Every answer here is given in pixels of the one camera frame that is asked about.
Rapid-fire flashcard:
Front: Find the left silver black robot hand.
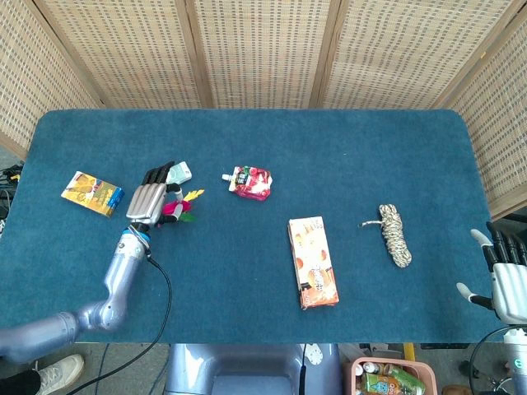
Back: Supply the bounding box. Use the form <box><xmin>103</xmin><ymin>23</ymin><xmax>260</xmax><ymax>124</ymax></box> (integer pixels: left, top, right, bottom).
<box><xmin>125</xmin><ymin>160</ymin><xmax>184</xmax><ymax>230</ymax></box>

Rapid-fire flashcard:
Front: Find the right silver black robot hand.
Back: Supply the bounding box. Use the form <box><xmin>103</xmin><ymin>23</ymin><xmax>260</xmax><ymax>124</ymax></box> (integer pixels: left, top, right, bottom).
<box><xmin>455</xmin><ymin>221</ymin><xmax>527</xmax><ymax>327</ymax></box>

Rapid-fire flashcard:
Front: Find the colourful feathered toy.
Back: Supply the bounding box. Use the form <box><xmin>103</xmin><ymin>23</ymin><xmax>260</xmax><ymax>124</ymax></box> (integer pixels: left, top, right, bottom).
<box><xmin>161</xmin><ymin>188</ymin><xmax>206</xmax><ymax>225</ymax></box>

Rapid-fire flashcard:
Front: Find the white green tissue pack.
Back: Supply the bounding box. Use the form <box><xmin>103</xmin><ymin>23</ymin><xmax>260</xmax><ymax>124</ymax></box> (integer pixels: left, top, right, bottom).
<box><xmin>166</xmin><ymin>161</ymin><xmax>194</xmax><ymax>185</ymax></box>

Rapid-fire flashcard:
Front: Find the blue yellow cardboard box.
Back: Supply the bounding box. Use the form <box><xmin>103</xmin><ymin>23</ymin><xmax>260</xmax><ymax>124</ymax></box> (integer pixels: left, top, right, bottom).
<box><xmin>60</xmin><ymin>170</ymin><xmax>125</xmax><ymax>218</ymax></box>

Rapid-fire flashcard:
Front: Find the red spouted drink pouch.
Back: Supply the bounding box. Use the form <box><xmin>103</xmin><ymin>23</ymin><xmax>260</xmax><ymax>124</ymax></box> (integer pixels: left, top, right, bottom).
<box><xmin>221</xmin><ymin>165</ymin><xmax>273</xmax><ymax>202</ymax></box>

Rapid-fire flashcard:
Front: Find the blue carpet table cover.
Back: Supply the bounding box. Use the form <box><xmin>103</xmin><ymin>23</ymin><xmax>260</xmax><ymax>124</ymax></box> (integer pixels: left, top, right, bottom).
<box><xmin>0</xmin><ymin>108</ymin><xmax>499</xmax><ymax>345</ymax></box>

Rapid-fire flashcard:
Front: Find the pink plastic basket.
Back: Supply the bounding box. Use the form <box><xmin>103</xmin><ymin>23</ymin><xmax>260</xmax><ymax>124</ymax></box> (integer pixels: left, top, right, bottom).
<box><xmin>342</xmin><ymin>356</ymin><xmax>438</xmax><ymax>395</ymax></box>

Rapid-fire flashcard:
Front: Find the green orange drink bottle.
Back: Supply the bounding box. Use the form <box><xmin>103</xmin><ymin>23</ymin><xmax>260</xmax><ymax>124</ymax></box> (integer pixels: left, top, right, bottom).
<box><xmin>386</xmin><ymin>365</ymin><xmax>427</xmax><ymax>394</ymax></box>
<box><xmin>361</xmin><ymin>372</ymin><xmax>408</xmax><ymax>395</ymax></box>

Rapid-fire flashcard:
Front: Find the long orange biscuit box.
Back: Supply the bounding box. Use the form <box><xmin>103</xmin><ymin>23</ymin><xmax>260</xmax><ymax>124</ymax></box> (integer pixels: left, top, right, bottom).
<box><xmin>287</xmin><ymin>216</ymin><xmax>341</xmax><ymax>311</ymax></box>

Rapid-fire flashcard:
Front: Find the white sneaker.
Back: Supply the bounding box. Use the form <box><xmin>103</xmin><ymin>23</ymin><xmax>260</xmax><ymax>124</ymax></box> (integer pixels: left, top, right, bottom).
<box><xmin>35</xmin><ymin>354</ymin><xmax>86</xmax><ymax>395</ymax></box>

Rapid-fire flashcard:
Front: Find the woven rattan folding screen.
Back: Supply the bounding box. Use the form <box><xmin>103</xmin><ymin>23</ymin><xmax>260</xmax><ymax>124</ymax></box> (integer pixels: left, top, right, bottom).
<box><xmin>0</xmin><ymin>0</ymin><xmax>527</xmax><ymax>221</ymax></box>

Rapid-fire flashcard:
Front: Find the silver blue robot torso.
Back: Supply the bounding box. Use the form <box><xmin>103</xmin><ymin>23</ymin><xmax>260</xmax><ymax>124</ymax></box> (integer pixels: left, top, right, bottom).
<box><xmin>164</xmin><ymin>343</ymin><xmax>343</xmax><ymax>395</ymax></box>

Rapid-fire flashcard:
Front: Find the black trouser leg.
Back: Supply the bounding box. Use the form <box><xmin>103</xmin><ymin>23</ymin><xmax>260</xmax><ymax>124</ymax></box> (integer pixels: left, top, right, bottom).
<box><xmin>0</xmin><ymin>369</ymin><xmax>42</xmax><ymax>395</ymax></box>

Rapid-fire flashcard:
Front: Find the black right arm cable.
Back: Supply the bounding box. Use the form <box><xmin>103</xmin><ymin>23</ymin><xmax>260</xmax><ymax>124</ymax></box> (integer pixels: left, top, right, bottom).
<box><xmin>469</xmin><ymin>327</ymin><xmax>512</xmax><ymax>395</ymax></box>

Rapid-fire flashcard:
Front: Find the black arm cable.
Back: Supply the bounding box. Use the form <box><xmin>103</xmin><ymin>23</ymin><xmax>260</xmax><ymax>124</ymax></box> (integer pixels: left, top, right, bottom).
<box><xmin>469</xmin><ymin>327</ymin><xmax>512</xmax><ymax>395</ymax></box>
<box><xmin>69</xmin><ymin>253</ymin><xmax>173</xmax><ymax>395</ymax></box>

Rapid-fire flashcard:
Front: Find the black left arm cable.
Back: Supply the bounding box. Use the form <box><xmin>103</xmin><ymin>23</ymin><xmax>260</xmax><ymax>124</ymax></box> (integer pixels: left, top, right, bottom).
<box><xmin>69</xmin><ymin>253</ymin><xmax>173</xmax><ymax>395</ymax></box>

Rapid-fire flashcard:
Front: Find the coiled beige speckled rope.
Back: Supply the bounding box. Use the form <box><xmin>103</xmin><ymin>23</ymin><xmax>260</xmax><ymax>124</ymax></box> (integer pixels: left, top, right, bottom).
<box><xmin>361</xmin><ymin>204</ymin><xmax>413</xmax><ymax>269</ymax></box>

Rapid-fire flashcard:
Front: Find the black cable bundle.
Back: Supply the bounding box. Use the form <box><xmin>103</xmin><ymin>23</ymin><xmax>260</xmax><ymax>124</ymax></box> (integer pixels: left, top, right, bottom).
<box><xmin>0</xmin><ymin>163</ymin><xmax>24</xmax><ymax>231</ymax></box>

